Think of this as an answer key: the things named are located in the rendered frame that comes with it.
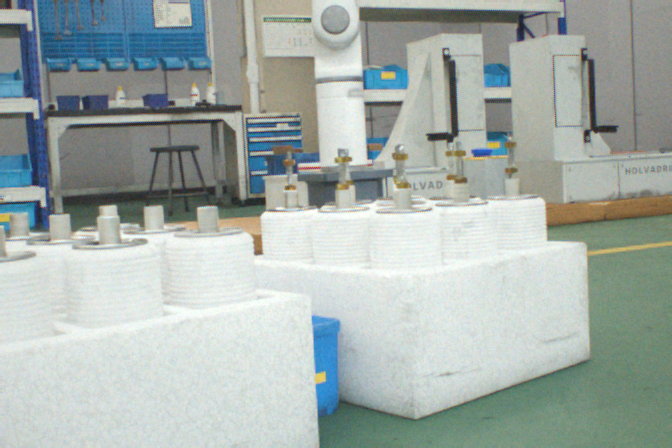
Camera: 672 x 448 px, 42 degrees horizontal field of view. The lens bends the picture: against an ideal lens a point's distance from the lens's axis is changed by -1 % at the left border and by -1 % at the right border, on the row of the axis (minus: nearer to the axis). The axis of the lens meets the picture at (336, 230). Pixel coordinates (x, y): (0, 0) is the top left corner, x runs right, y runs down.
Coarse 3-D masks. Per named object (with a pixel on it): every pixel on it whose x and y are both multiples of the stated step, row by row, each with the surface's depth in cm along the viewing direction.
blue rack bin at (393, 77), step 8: (392, 64) 664; (368, 72) 627; (376, 72) 630; (384, 72) 632; (392, 72) 635; (400, 72) 638; (368, 80) 628; (376, 80) 631; (384, 80) 634; (392, 80) 636; (400, 80) 639; (408, 80) 642; (368, 88) 629; (376, 88) 632; (384, 88) 635; (392, 88) 638; (400, 88) 641
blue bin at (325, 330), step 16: (320, 320) 116; (336, 320) 113; (320, 336) 111; (336, 336) 114; (320, 352) 112; (336, 352) 114; (320, 368) 112; (336, 368) 114; (320, 384) 112; (336, 384) 114; (320, 400) 112; (336, 400) 114; (320, 416) 112
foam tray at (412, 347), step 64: (256, 256) 139; (512, 256) 121; (576, 256) 131; (384, 320) 111; (448, 320) 113; (512, 320) 121; (576, 320) 132; (384, 384) 112; (448, 384) 113; (512, 384) 122
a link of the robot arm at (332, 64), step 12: (324, 48) 174; (336, 48) 172; (348, 48) 174; (360, 48) 175; (324, 60) 173; (336, 60) 173; (348, 60) 172; (360, 60) 174; (324, 72) 169; (336, 72) 168; (348, 72) 169; (360, 72) 171
